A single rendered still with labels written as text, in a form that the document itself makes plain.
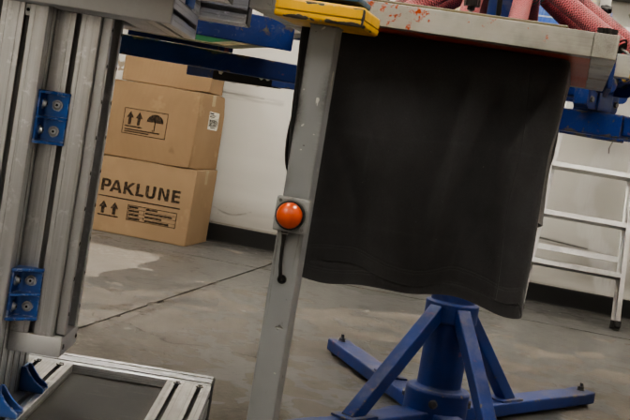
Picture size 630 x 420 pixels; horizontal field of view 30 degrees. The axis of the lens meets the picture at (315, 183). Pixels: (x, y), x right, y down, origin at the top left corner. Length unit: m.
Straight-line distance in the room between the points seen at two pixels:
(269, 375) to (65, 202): 0.49
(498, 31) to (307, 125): 0.35
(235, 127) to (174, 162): 0.56
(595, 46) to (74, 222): 0.89
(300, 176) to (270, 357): 0.27
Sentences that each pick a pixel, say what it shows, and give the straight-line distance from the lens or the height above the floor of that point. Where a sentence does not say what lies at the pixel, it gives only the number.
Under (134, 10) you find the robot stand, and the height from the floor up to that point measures 0.91.
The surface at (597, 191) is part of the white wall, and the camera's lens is 6.57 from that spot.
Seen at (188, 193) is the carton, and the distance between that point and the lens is 6.42.
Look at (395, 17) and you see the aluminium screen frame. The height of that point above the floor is 0.97.
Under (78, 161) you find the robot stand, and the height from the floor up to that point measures 0.66.
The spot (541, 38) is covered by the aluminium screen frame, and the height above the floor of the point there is 0.97.
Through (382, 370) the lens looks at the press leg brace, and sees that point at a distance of 3.14.
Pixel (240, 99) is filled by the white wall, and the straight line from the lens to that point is 6.84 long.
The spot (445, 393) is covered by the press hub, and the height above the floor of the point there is 0.11.
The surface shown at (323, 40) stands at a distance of 1.69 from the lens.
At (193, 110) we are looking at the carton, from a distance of 6.40.
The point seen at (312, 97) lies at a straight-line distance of 1.69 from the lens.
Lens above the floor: 0.79
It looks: 3 degrees down
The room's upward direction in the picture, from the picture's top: 9 degrees clockwise
